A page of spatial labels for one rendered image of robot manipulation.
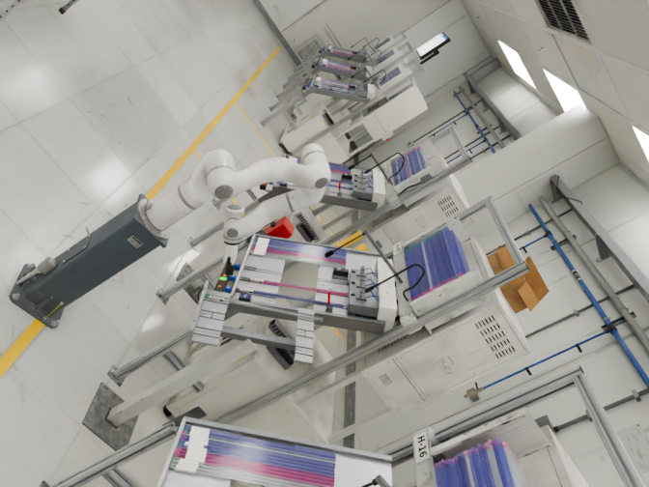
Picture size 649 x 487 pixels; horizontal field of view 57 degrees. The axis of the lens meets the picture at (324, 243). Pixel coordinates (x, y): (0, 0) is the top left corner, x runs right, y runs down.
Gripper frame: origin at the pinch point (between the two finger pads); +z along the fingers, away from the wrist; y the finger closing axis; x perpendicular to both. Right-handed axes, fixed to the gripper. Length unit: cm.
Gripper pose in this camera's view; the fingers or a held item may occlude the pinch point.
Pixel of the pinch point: (229, 270)
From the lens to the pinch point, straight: 275.4
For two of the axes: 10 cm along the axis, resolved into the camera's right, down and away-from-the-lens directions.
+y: -0.6, 4.4, -9.0
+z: -1.4, 8.9, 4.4
